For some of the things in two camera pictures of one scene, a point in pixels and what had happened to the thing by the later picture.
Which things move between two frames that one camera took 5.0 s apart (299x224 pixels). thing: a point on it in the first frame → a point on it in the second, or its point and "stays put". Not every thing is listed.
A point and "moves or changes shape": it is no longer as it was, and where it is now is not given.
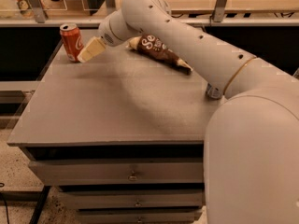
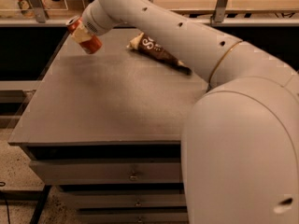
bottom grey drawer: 139,216 stays put
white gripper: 106,35 → 91,24
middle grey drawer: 132,200 stays put
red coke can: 72,40 moves or changes shape
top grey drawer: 82,172 stays put
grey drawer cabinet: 120,134 stays put
